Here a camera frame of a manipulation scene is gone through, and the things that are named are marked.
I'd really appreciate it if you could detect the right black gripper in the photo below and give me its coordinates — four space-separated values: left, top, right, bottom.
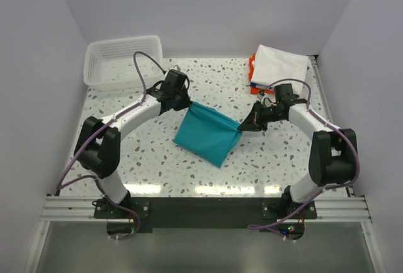
238 100 285 132

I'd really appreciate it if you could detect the teal t-shirt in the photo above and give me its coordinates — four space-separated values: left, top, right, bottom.
173 102 242 167

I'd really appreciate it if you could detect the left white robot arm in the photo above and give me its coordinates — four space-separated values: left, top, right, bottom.
74 70 191 218

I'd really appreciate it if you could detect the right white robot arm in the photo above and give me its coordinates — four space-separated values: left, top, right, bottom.
238 83 360 218

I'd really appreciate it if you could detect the folded orange t-shirt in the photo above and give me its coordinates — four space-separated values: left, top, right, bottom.
248 53 275 95

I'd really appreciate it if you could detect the folded white t-shirt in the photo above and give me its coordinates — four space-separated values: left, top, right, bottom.
250 45 312 90

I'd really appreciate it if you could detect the white plastic basket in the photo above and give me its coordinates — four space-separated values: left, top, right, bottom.
83 35 163 91

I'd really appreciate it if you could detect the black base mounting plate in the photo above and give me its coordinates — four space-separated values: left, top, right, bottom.
92 197 299 235

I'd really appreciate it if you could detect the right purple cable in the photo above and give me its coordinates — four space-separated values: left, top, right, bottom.
247 79 361 233

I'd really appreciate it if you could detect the aluminium rail frame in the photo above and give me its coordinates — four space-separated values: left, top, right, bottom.
42 58 370 222

